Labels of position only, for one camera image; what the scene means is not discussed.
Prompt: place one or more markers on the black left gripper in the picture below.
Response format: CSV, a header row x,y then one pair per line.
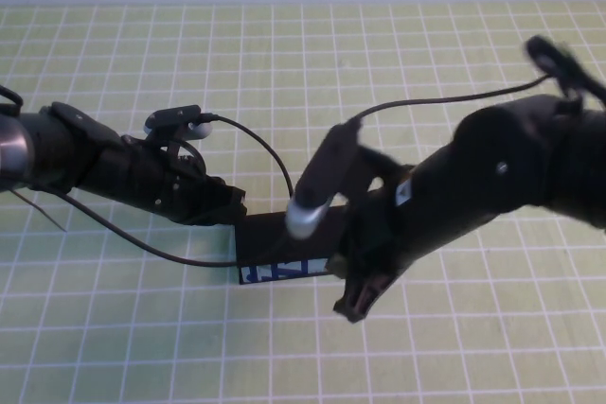
x,y
156,181

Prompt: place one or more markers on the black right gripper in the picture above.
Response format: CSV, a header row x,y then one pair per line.
x,y
374,233

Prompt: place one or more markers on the black printed glasses case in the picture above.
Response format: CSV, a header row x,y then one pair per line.
x,y
265,243

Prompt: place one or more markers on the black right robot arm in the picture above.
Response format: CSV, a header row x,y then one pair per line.
x,y
497,177

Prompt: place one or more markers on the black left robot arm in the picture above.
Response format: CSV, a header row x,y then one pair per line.
x,y
47,153

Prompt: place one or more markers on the green grid tablecloth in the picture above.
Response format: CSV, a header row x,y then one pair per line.
x,y
142,352

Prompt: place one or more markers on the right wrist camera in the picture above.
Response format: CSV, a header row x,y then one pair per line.
x,y
326,167

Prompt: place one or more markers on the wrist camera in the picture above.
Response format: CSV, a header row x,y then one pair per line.
x,y
170,116
326,167

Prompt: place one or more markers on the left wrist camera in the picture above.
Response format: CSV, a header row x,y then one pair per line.
x,y
170,116

